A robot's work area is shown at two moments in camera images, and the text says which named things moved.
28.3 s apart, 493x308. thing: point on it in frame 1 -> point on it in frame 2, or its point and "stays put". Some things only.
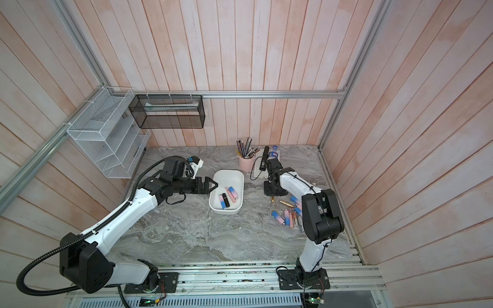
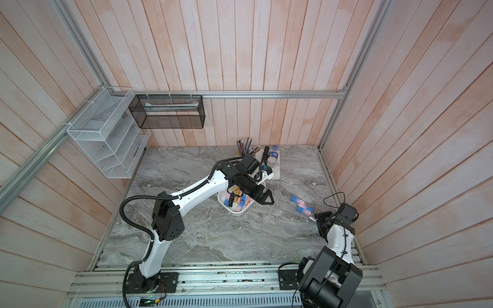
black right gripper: [266, 190] -> [322, 216]
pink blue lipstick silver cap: [287, 217] -> [241, 203]
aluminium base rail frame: [341, 284] stays put
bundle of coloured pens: [246, 151] stays put
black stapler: [263, 163] stays put
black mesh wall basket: [169, 111] stays put
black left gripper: [198, 189] -> [256, 195]
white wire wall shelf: [106, 131] stays put
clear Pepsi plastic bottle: [275, 153] stays put
